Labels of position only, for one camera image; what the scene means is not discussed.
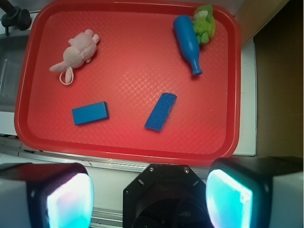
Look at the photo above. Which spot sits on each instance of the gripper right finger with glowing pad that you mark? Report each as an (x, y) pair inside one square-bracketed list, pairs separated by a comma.
[(256, 192)]

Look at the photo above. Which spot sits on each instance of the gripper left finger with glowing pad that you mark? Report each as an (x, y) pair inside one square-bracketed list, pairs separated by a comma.
[(45, 195)]

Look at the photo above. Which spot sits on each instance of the blue plastic bottle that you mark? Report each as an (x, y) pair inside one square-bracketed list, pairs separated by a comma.
[(188, 43)]

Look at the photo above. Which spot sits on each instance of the blue rectangular block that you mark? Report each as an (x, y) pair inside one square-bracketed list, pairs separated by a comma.
[(90, 113)]

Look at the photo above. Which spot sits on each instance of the blue sponge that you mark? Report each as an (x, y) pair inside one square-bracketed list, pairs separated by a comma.
[(160, 112)]

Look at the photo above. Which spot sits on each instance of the metal sink basin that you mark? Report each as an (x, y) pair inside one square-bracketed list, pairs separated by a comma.
[(12, 52)]

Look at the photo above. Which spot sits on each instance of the pink plush bunny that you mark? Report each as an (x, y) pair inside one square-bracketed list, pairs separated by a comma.
[(81, 50)]

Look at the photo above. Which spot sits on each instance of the green plush toy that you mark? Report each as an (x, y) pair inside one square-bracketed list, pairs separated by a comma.
[(204, 24)]

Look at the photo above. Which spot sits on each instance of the red plastic tray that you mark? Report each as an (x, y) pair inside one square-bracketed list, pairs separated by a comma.
[(137, 59)]

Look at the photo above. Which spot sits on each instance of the black faucet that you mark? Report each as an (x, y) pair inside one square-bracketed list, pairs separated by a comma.
[(14, 16)]

